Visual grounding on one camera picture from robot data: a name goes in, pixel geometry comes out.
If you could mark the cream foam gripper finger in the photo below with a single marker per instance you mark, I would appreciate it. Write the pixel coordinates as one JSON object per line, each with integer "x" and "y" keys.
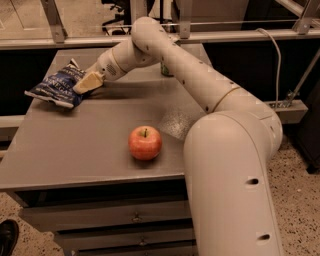
{"x": 91, "y": 81}

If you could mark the blue chip bag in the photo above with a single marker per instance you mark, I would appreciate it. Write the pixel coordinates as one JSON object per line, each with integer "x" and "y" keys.
{"x": 58, "y": 88}

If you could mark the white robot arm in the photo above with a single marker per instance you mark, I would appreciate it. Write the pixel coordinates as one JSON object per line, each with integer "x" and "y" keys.
{"x": 225, "y": 152}

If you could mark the green soda can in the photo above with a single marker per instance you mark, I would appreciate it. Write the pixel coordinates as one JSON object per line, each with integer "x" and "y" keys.
{"x": 165, "y": 71}

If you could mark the black office chair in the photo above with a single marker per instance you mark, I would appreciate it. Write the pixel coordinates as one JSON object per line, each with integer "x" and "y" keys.
{"x": 121, "y": 23}

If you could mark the red apple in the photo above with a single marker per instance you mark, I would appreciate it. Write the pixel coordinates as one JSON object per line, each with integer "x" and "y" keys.
{"x": 145, "y": 143}

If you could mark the grey drawer cabinet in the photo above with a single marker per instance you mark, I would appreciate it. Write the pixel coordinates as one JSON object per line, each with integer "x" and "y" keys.
{"x": 60, "y": 157}

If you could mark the top drawer with knob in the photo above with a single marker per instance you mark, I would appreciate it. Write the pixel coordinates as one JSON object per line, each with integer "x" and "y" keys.
{"x": 103, "y": 214}

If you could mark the drawer with knob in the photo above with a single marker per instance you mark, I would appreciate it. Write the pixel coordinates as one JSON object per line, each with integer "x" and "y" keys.
{"x": 127, "y": 237}
{"x": 103, "y": 214}

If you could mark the middle drawer with knob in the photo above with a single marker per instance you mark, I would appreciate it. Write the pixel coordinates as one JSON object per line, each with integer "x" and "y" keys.
{"x": 127, "y": 237}

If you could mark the black shoe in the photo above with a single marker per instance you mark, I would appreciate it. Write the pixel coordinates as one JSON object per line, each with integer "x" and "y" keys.
{"x": 9, "y": 233}

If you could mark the bottom drawer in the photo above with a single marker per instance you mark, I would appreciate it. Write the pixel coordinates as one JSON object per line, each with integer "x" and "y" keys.
{"x": 162, "y": 250}

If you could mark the metal guard rail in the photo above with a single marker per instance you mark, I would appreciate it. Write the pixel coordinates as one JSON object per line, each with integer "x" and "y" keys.
{"x": 37, "y": 24}

